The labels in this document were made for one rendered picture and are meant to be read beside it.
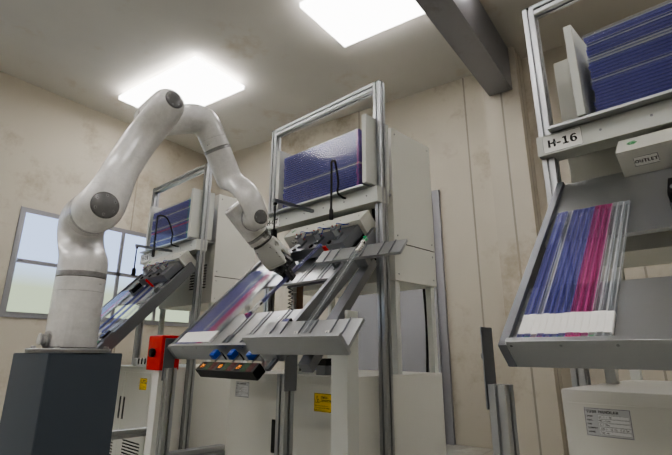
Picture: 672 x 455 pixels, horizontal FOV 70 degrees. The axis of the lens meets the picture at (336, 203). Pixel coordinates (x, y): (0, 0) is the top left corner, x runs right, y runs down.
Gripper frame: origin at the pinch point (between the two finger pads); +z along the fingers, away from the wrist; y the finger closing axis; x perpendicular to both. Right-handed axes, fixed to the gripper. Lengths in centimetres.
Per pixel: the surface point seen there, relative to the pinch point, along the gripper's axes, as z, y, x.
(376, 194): 3, -20, -50
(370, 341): 177, 154, -189
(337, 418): 30, -18, 38
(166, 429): 28, 74, 32
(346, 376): 23.3, -23.1, 30.4
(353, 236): 10.4, -8.4, -34.9
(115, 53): -167, 220, -225
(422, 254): 43, -15, -63
